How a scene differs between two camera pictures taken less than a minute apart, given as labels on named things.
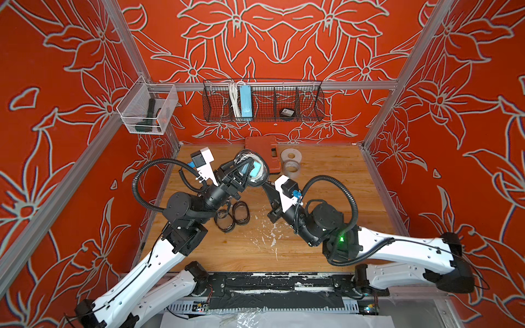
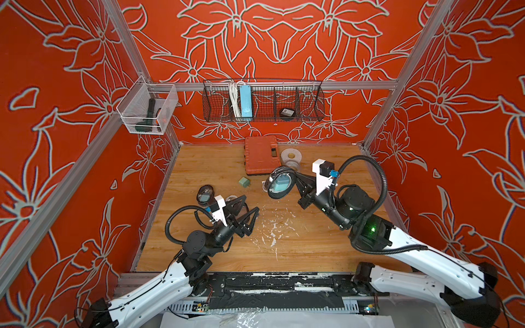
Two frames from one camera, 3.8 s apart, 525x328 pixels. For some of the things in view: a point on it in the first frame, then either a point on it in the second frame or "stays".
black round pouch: (258, 173) → (280, 182)
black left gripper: (228, 180) → (237, 227)
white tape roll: (290, 154) stays
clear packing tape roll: (292, 168) stays
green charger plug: (256, 169) → (281, 184)
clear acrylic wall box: (147, 108) stays
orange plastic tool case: (267, 147) stays
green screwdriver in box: (146, 126) stays
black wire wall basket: (263, 100) stays
